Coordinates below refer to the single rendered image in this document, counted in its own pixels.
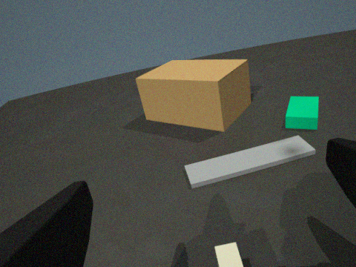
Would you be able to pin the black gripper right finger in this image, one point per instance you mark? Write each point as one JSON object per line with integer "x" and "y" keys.
{"x": 341, "y": 160}

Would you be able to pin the green rectangular block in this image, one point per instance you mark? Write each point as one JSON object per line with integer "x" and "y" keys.
{"x": 302, "y": 113}

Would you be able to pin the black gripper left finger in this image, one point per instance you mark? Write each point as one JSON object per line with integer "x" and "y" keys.
{"x": 56, "y": 234}

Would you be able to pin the beige rectangular block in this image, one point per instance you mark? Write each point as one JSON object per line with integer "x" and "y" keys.
{"x": 228, "y": 255}

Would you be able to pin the tan rectangular block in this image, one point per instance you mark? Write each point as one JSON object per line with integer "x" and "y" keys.
{"x": 200, "y": 93}

